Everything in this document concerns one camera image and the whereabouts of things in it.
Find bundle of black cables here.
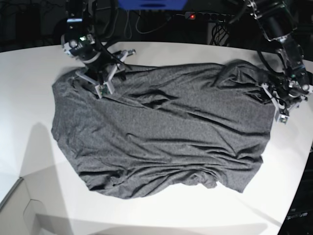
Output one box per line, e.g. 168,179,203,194
210,20,231,47

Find black power strip red light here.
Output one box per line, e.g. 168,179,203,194
183,12,234,23

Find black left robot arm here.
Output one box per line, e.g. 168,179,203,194
228,0,313,123

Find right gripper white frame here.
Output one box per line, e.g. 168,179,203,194
75,49,136,98

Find grey looped cable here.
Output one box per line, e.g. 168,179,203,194
102,7,172,39

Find blue box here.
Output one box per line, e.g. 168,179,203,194
118,0,188,10

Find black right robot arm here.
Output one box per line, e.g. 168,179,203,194
61,0,136,98

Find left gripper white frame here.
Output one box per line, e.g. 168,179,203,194
261,83,308,124

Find grey t-shirt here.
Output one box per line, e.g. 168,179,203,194
51,61,275,199

